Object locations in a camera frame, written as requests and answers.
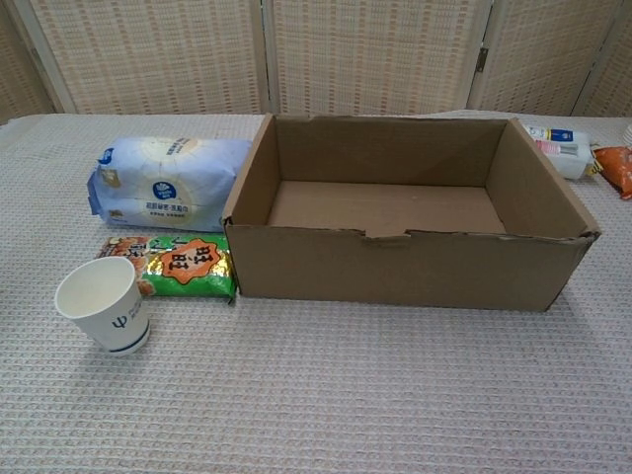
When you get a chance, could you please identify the green orange snack packet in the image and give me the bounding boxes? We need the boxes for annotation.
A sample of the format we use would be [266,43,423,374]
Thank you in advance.
[93,234,238,305]

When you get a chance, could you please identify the blue white tissue pack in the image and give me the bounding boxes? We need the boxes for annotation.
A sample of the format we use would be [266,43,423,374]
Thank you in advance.
[86,135,254,233]

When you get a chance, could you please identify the white paper cup blue logo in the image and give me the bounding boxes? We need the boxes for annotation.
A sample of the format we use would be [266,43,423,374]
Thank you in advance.
[53,255,152,357]

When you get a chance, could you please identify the open brown cardboard box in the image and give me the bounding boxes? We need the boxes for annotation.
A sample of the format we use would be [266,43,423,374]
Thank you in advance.
[221,113,602,313]

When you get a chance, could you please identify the white woven tablecloth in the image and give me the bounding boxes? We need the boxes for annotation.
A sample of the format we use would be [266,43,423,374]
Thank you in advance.
[0,112,632,474]

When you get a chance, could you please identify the woven folding screen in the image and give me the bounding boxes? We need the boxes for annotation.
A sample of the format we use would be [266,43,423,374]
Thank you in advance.
[0,0,632,127]

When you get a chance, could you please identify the white plastic food package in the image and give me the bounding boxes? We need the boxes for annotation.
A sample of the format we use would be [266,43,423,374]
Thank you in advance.
[522,123,598,180]

